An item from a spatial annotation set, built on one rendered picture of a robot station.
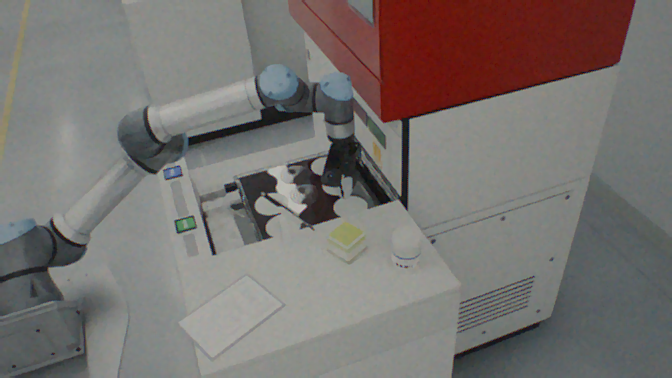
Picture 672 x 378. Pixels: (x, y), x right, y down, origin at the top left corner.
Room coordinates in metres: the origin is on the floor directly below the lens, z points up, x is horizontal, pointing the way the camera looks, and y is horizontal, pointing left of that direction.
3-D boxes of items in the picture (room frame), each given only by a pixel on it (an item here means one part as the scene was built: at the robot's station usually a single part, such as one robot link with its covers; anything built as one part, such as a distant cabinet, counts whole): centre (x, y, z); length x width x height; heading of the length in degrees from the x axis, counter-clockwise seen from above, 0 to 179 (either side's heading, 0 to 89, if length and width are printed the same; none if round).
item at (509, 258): (1.70, -0.36, 0.41); 0.82 x 0.71 x 0.82; 18
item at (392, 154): (1.59, -0.04, 1.02); 0.82 x 0.03 x 0.40; 18
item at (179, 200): (1.28, 0.48, 0.89); 0.55 x 0.09 x 0.14; 18
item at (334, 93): (1.21, 0.00, 1.30); 0.09 x 0.08 x 0.11; 75
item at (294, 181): (1.34, 0.11, 0.90); 0.34 x 0.34 x 0.01; 18
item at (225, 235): (1.24, 0.36, 0.87); 0.36 x 0.08 x 0.03; 18
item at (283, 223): (1.07, 0.14, 1.03); 0.06 x 0.04 x 0.13; 108
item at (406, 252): (0.95, -0.14, 1.01); 0.07 x 0.07 x 0.10
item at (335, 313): (0.94, 0.08, 0.89); 0.62 x 0.35 x 0.14; 108
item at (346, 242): (1.01, 0.00, 1.00); 0.07 x 0.07 x 0.07; 45
